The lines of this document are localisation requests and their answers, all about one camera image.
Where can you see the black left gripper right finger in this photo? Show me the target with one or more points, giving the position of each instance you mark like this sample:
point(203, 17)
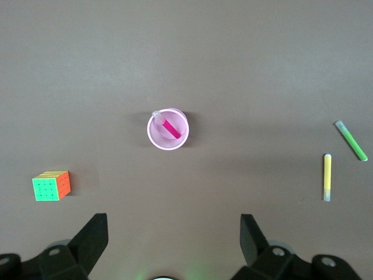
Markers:
point(274, 262)

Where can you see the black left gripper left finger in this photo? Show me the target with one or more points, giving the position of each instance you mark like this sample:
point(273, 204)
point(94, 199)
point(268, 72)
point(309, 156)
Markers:
point(75, 253)

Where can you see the pink marker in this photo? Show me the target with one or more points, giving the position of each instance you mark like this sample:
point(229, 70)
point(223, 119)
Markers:
point(170, 128)

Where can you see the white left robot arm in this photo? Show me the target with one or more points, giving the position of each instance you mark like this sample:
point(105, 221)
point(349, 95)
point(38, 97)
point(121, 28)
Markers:
point(164, 278)

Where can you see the colourful puzzle cube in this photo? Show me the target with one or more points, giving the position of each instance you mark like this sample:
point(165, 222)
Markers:
point(48, 186)

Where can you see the yellow marker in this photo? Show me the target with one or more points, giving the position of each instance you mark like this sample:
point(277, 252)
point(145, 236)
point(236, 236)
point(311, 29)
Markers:
point(327, 175)

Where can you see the pink mesh cup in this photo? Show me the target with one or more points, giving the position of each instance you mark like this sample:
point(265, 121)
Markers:
point(158, 141)

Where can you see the green marker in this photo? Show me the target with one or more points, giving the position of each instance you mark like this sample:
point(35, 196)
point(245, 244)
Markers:
point(352, 143)

